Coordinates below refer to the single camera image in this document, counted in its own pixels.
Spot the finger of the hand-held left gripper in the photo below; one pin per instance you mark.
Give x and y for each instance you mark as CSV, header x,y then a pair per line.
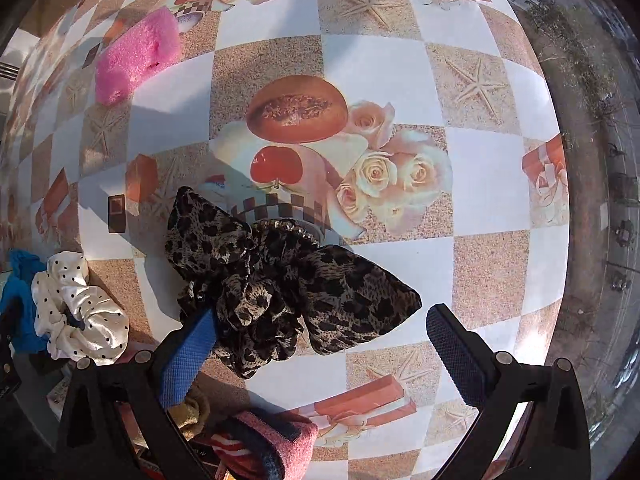
x,y
7,350

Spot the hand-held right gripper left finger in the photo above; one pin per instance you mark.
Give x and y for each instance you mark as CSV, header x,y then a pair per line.
x,y
186,360

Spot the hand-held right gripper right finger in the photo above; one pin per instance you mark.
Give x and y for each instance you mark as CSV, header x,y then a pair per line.
x,y
457,355

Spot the tan cloth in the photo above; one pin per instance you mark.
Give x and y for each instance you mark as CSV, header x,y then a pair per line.
x,y
192,412

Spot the leopard print hair bow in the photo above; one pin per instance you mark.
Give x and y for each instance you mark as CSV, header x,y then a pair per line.
x,y
340,300

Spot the pink sponge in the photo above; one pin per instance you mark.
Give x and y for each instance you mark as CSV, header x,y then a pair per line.
x,y
135,60

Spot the blue cloth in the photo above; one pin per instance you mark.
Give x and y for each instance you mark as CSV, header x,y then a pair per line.
x,y
17,285

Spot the white polka dot scrunchie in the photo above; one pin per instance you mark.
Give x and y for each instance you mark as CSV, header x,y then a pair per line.
x,y
85,310

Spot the printed checkered tablecloth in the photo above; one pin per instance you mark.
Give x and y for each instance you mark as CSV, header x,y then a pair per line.
x,y
360,60

